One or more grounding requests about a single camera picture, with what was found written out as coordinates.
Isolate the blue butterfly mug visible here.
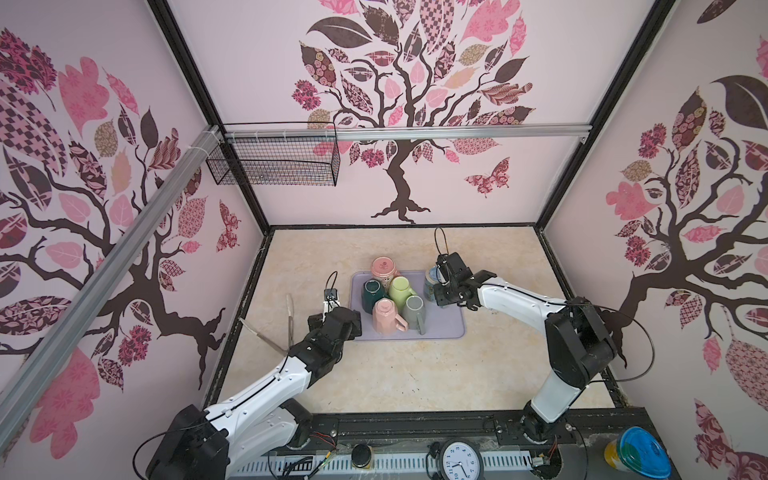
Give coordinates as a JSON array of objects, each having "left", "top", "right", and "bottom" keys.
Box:
[{"left": 424, "top": 266, "right": 442, "bottom": 303}]

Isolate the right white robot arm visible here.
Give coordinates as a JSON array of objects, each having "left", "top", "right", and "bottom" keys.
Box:
[{"left": 434, "top": 252, "right": 617, "bottom": 444}]

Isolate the lavender plastic tray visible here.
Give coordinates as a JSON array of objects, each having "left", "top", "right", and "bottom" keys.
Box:
[{"left": 348, "top": 270, "right": 466, "bottom": 341}]

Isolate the pink patterned mug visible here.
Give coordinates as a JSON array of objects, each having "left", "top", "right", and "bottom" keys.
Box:
[{"left": 372, "top": 298, "right": 409, "bottom": 335}]

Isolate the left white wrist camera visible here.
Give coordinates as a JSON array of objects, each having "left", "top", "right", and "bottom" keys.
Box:
[{"left": 323, "top": 288, "right": 340, "bottom": 316}]

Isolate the dark green mug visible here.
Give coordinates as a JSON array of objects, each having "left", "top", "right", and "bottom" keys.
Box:
[{"left": 361, "top": 278, "right": 387, "bottom": 314}]

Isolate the white cable duct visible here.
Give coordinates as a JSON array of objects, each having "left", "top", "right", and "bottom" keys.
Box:
[{"left": 232, "top": 451, "right": 533, "bottom": 479}]

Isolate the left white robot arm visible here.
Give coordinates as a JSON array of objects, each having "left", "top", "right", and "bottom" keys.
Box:
[{"left": 138, "top": 307, "right": 362, "bottom": 479}]

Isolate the pink round mug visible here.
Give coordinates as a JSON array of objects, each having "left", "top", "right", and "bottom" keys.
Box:
[{"left": 370, "top": 256, "right": 400, "bottom": 289}]

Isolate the grey mug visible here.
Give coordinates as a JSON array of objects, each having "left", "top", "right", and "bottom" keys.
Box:
[{"left": 402, "top": 295, "right": 427, "bottom": 335}]

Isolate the light green mug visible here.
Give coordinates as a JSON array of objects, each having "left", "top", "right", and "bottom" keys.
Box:
[{"left": 388, "top": 276, "right": 416, "bottom": 312}]

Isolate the blue lidded container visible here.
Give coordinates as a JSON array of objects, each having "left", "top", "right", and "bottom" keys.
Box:
[{"left": 603, "top": 426, "right": 672, "bottom": 479}]

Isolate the round analog clock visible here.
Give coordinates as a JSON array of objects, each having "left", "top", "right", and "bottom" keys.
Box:
[{"left": 438, "top": 439, "right": 484, "bottom": 480}]

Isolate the black wire basket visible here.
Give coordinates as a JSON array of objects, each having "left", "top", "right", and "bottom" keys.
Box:
[{"left": 206, "top": 120, "right": 341, "bottom": 187}]

